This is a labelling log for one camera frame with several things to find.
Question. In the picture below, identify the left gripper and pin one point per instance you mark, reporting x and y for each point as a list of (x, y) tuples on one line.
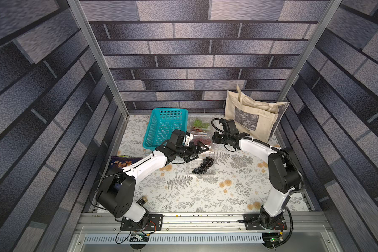
[(193, 153)]

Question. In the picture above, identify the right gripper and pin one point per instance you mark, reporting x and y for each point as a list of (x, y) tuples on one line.
[(217, 138)]

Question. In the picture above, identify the clear clamshell container back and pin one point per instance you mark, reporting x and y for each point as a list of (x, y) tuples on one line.
[(194, 164)]

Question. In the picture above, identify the clear clamshell container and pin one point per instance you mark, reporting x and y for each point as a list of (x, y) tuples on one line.
[(198, 131), (211, 146), (194, 164)]

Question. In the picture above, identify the clear clamshell container front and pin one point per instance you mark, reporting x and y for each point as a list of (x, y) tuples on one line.
[(198, 131)]

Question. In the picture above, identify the teal plastic basket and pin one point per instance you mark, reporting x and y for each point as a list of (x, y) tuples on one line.
[(163, 121)]

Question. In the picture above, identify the green grape bunch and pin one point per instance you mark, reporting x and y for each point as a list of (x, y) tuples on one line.
[(198, 124)]

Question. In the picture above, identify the black grape bunch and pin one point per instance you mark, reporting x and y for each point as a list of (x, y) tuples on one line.
[(204, 167)]

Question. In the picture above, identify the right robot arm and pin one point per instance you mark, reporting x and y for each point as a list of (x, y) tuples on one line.
[(283, 169)]

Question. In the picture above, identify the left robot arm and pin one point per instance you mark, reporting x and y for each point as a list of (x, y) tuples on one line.
[(116, 189)]

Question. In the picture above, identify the beige canvas tote bag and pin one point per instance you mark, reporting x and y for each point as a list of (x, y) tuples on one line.
[(259, 119)]

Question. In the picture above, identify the floral tablecloth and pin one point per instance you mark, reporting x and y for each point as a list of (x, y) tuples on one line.
[(236, 182)]

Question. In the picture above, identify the small bottle beige cap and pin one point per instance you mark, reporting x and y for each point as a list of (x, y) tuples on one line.
[(142, 200)]

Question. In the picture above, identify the purple snack bag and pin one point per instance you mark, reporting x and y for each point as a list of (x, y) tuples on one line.
[(122, 161)]

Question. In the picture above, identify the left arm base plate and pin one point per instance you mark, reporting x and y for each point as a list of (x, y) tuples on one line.
[(150, 222)]

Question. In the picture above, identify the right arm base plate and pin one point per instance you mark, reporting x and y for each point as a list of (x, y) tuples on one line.
[(253, 222)]

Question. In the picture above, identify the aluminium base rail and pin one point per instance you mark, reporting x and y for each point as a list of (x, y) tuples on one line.
[(202, 232)]

